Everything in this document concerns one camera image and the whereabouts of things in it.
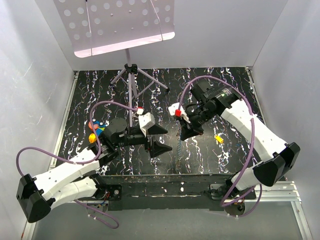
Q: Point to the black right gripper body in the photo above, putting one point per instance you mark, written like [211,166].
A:
[200,115]

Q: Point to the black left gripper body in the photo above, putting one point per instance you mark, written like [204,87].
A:
[135,137]

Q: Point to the aluminium rail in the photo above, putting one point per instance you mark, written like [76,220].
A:
[278,216]

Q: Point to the orange blue toy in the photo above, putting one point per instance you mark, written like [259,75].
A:
[96,124]

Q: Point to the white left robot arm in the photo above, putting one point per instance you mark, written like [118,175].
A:
[38,195]

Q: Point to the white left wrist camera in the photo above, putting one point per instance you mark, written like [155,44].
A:
[145,120]

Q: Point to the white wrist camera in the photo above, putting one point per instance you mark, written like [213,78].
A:
[145,120]
[178,112]

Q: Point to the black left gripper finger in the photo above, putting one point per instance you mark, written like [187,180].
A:
[157,130]
[157,148]

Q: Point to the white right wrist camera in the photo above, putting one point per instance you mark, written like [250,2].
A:
[178,112]

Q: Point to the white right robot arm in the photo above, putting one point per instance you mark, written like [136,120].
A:
[277,156]

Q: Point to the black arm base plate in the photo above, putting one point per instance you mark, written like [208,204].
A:
[160,191]

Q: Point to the yellow capped key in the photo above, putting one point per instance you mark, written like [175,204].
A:
[219,139]

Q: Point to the yellow blue toy block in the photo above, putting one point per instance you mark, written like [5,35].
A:
[92,138]

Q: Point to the white perforated music stand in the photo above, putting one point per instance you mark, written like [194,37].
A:
[97,27]

